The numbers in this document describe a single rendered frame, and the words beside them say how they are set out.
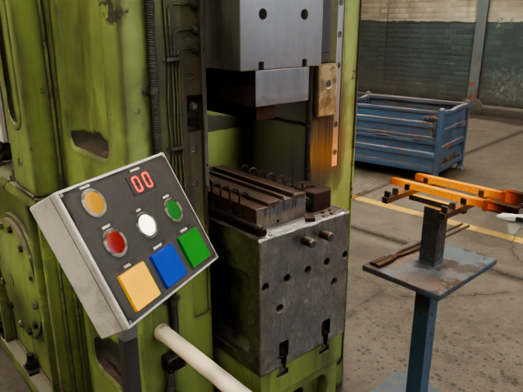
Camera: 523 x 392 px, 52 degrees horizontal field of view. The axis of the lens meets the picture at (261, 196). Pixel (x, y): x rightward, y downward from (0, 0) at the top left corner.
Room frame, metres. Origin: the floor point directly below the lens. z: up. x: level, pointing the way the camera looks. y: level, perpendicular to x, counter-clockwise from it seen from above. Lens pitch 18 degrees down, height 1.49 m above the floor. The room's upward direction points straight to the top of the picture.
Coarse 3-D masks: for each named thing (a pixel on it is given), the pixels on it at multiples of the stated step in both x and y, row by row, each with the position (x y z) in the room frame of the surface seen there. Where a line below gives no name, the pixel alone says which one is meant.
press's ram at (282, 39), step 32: (224, 0) 1.44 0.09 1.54; (256, 0) 1.43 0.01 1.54; (288, 0) 1.50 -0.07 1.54; (320, 0) 1.58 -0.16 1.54; (224, 32) 1.44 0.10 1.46; (256, 32) 1.43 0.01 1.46; (288, 32) 1.50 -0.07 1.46; (320, 32) 1.58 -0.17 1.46; (224, 64) 1.44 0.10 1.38; (256, 64) 1.43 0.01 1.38; (288, 64) 1.50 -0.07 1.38; (320, 64) 1.59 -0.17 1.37
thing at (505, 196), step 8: (416, 176) 1.91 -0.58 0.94; (424, 176) 1.89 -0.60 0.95; (432, 176) 1.89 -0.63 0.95; (440, 184) 1.84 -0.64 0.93; (448, 184) 1.82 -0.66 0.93; (456, 184) 1.80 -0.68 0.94; (464, 184) 1.78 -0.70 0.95; (472, 184) 1.78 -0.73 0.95; (472, 192) 1.75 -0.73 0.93; (488, 192) 1.72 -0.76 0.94; (496, 192) 1.70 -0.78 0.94; (504, 192) 1.67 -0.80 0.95; (512, 192) 1.66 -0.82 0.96; (520, 192) 1.66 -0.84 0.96; (504, 200) 1.67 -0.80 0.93; (512, 200) 1.67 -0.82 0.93; (520, 200) 1.65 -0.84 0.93
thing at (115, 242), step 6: (108, 234) 0.94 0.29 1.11; (114, 234) 0.95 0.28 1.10; (120, 234) 0.96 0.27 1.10; (108, 240) 0.93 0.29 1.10; (114, 240) 0.94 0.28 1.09; (120, 240) 0.95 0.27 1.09; (108, 246) 0.92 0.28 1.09; (114, 246) 0.93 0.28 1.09; (120, 246) 0.94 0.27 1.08; (114, 252) 0.92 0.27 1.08; (120, 252) 0.93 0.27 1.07
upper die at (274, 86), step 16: (208, 80) 1.59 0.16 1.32; (224, 80) 1.53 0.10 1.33; (240, 80) 1.47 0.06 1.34; (256, 80) 1.43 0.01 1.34; (272, 80) 1.47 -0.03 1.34; (288, 80) 1.50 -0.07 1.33; (304, 80) 1.55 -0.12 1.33; (208, 96) 1.59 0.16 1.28; (224, 96) 1.53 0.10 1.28; (240, 96) 1.47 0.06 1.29; (256, 96) 1.43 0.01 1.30; (272, 96) 1.47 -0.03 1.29; (288, 96) 1.50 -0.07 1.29; (304, 96) 1.55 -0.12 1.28
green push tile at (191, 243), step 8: (192, 232) 1.12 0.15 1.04; (184, 240) 1.08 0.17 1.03; (192, 240) 1.10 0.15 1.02; (200, 240) 1.12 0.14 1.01; (184, 248) 1.07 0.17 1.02; (192, 248) 1.09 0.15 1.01; (200, 248) 1.11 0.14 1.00; (192, 256) 1.07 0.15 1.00; (200, 256) 1.09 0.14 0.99; (208, 256) 1.11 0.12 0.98; (192, 264) 1.06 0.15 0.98
